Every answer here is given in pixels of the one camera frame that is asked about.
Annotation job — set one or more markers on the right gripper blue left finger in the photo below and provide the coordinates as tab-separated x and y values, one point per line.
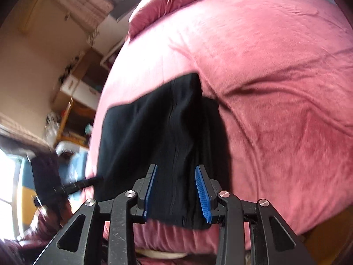
144	189

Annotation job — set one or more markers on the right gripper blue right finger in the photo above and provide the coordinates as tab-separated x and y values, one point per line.
208	190

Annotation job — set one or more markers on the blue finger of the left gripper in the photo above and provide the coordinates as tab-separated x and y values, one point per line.
82	184

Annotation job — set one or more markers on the black pants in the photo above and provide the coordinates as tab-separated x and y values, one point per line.
175	128

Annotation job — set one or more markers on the blue and yellow chair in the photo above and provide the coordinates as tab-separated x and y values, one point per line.
26	174

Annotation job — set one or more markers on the teal plastic cup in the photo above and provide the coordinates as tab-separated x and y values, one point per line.
88	129

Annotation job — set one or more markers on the maroon jacket left sleeve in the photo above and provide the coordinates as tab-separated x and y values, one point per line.
46	223

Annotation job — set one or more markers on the white plastic bag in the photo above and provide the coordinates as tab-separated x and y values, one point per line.
51	129

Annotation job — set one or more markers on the wooden side table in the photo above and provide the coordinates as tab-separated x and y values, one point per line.
74	120

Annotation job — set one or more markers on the white and wood cabinet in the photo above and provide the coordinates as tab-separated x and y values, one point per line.
84	83

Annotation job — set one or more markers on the pink bed with sheet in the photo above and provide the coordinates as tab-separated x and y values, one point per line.
281	72

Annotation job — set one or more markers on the dark grey headboard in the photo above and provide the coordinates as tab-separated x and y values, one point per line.
123	8

